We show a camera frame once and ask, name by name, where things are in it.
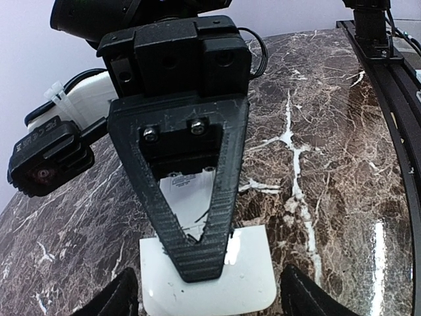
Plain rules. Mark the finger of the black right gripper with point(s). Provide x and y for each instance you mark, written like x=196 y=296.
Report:
x=183 y=155

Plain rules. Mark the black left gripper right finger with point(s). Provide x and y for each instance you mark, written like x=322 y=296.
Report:
x=301 y=296

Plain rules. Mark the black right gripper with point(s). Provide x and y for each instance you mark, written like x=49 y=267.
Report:
x=203 y=54

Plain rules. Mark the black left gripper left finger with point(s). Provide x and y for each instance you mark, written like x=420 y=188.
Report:
x=119 y=297

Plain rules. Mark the white remote control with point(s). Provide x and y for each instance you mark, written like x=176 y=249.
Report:
x=189 y=197

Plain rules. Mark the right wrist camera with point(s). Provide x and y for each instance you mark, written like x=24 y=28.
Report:
x=57 y=147

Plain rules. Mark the black front rail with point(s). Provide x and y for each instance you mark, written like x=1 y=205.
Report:
x=396 y=86

